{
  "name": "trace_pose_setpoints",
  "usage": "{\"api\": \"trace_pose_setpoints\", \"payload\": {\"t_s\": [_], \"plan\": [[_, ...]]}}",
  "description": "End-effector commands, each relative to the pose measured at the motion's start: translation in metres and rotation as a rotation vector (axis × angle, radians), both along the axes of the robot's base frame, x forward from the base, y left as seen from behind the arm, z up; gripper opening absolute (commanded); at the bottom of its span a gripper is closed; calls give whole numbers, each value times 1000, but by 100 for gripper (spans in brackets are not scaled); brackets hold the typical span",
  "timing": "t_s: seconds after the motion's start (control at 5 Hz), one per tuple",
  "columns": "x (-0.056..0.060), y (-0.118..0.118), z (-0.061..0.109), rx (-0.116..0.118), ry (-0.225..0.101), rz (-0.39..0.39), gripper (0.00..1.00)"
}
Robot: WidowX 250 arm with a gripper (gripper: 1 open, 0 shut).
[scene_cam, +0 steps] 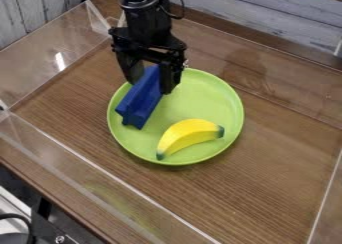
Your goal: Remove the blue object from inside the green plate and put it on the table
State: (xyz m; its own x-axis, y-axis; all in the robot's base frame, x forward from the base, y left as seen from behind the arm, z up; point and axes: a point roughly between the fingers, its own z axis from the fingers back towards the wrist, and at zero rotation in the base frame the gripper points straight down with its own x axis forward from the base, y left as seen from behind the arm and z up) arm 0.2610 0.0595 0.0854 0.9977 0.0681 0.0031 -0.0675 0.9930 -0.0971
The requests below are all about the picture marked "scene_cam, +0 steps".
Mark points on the yellow toy banana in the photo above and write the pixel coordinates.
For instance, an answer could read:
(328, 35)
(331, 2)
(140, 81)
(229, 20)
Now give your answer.
(185, 133)

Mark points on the blue star-shaped block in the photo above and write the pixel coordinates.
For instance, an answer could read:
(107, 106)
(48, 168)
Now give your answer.
(140, 100)

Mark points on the clear acrylic corner bracket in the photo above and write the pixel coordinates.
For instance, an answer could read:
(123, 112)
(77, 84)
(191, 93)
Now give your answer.
(100, 23)

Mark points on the black metal bracket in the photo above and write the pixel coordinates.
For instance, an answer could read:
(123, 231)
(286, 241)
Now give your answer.
(46, 233)

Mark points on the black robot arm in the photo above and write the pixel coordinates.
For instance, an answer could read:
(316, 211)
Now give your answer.
(145, 40)

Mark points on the green round plate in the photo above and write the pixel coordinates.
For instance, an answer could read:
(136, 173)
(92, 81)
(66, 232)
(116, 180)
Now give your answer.
(204, 97)

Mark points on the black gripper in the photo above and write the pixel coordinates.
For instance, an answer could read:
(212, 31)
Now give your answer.
(145, 40)

